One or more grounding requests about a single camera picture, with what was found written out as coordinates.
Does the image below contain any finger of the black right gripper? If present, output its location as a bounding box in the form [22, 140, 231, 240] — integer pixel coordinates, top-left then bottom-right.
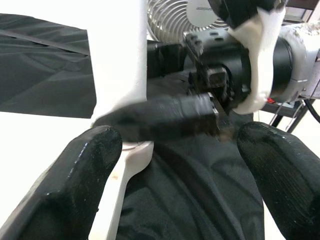
[147, 41, 187, 79]
[93, 92, 221, 143]

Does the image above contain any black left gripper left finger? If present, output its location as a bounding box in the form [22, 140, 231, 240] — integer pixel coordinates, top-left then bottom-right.
[0, 124, 123, 240]

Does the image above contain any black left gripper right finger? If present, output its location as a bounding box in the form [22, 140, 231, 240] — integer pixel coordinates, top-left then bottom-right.
[236, 121, 320, 240]

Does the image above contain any white plastic table leg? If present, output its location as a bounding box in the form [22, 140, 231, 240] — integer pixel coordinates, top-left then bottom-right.
[99, 0, 149, 118]

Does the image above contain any white plastic table top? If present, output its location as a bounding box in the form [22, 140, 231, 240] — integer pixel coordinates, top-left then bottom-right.
[0, 109, 154, 240]

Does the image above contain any white round fan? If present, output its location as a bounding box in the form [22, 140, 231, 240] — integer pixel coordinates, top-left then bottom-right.
[146, 0, 236, 42]

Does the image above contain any black tablecloth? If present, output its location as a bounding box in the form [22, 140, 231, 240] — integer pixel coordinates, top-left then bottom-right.
[0, 13, 266, 240]

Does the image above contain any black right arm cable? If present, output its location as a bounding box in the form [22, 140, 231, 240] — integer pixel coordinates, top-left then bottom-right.
[305, 99, 320, 124]

